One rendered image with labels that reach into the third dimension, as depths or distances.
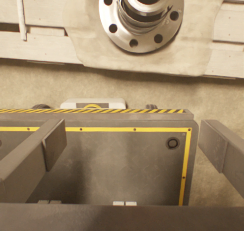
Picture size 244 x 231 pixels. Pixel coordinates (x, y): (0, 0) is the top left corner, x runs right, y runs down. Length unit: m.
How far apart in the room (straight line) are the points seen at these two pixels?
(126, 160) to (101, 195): 0.16
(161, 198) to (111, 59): 0.50
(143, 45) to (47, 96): 0.52
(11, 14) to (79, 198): 0.67
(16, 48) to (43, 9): 0.17
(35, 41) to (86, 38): 0.19
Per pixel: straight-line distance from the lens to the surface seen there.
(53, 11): 0.72
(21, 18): 0.74
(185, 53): 0.67
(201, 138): 0.17
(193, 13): 0.68
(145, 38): 0.61
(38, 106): 0.81
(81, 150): 0.57
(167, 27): 0.62
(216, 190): 1.18
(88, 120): 0.53
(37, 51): 0.73
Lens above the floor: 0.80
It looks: 73 degrees down
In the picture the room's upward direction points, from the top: 175 degrees counter-clockwise
